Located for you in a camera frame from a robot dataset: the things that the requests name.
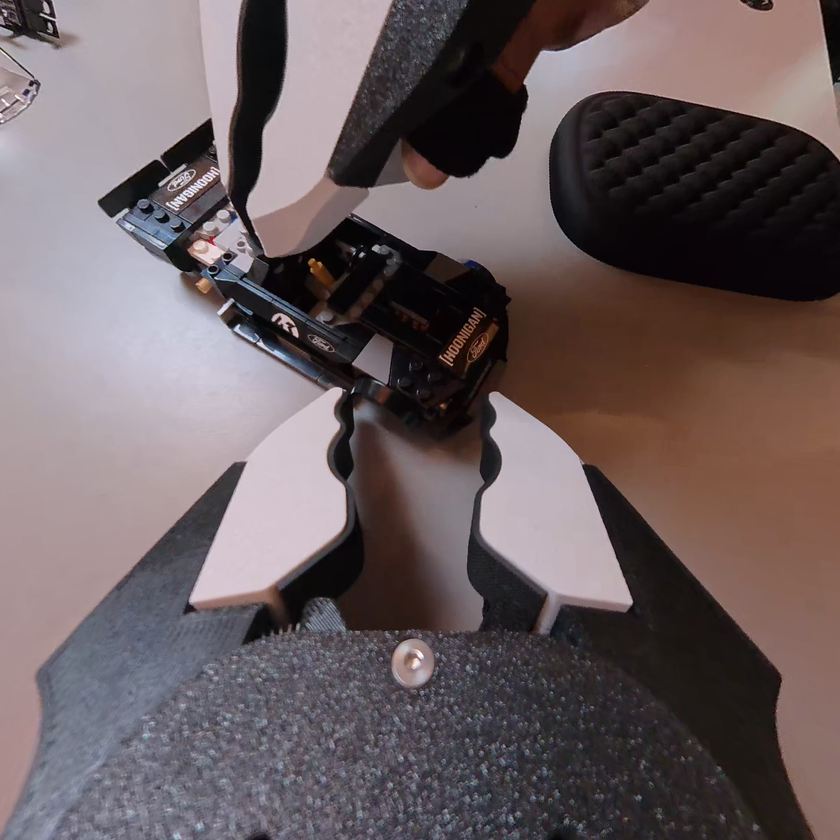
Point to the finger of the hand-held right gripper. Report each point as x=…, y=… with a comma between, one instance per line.
x=217, y=79
x=322, y=105

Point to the small black lego piece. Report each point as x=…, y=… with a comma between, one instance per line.
x=26, y=19

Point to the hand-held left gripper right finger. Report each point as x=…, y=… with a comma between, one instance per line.
x=551, y=525

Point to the black mesh pad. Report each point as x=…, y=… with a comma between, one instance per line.
x=709, y=184

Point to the clear lego windshield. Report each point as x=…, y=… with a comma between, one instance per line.
x=13, y=89

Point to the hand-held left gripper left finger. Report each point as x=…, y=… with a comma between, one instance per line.
x=276, y=519

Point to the person's right hand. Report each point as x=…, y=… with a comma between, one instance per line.
x=578, y=20

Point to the black lego car model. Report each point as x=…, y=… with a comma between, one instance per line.
x=433, y=341

